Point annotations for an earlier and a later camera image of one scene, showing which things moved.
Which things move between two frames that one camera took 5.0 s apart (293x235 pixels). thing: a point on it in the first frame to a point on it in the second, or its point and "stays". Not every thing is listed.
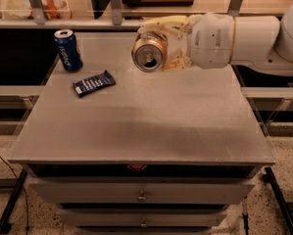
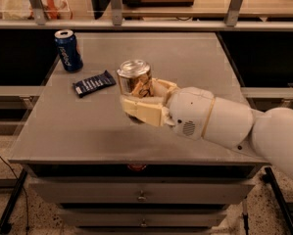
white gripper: [212, 40] to [190, 111]
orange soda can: [149, 54] to [135, 78]
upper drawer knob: [142, 197] stays
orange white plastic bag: [53, 6] stays
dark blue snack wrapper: [91, 84] stays
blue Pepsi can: [69, 50] stays
